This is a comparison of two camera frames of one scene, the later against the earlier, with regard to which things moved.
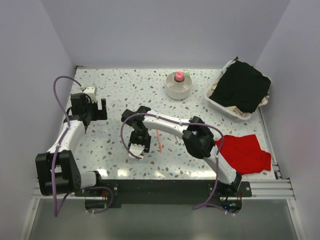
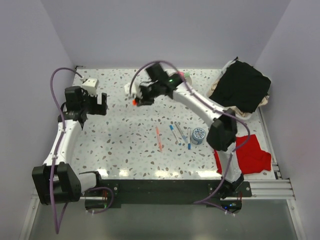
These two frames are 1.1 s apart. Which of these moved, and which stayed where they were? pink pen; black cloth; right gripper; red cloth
Moved: right gripper
Stayed: red cloth; black cloth; pink pen
